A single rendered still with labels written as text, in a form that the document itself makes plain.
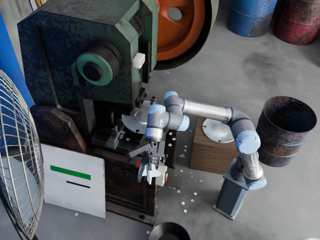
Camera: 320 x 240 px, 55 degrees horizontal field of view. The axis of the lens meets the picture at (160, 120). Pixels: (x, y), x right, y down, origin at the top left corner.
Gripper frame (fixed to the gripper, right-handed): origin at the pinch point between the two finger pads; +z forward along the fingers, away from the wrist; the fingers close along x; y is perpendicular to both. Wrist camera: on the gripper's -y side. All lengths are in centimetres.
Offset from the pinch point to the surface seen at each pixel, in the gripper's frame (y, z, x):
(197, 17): 24, -94, 16
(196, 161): 76, -21, 99
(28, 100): -64, -58, 169
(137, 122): 8, -36, 53
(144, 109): 13, -45, 57
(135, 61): -11, -55, 3
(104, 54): -26, -52, -3
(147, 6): -7, -86, 7
